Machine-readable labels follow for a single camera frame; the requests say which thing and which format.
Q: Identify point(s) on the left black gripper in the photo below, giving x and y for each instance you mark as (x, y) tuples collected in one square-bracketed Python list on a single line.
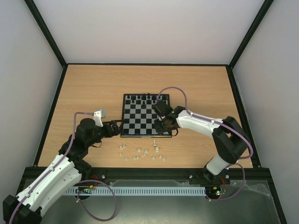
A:
[(108, 124)]

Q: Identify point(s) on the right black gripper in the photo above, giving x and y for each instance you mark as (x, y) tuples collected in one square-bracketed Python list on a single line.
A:
[(158, 124)]

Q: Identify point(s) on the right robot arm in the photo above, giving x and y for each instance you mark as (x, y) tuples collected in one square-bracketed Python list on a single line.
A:
[(229, 138)]

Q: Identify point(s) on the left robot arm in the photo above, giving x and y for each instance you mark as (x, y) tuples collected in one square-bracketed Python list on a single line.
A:
[(66, 170)]

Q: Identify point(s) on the black pieces row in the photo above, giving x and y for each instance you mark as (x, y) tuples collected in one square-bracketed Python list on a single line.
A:
[(145, 99)]

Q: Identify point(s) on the left electronics board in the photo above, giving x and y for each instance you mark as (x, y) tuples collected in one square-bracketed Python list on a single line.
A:
[(86, 187)]

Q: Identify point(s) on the electronics board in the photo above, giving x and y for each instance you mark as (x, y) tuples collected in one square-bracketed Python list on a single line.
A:
[(216, 190), (86, 187)]

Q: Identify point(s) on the right electronics board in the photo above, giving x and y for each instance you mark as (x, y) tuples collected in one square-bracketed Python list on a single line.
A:
[(216, 190)]

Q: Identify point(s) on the black and grey chessboard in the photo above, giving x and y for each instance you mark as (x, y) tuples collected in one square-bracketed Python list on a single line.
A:
[(138, 121)]

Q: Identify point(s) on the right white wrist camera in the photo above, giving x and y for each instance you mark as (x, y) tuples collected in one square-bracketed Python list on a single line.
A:
[(162, 109)]

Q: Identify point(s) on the black frame rail front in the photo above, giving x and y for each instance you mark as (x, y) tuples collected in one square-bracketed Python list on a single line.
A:
[(192, 175)]

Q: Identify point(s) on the white slotted cable duct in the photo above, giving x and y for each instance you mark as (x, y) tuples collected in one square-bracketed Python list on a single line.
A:
[(138, 191)]

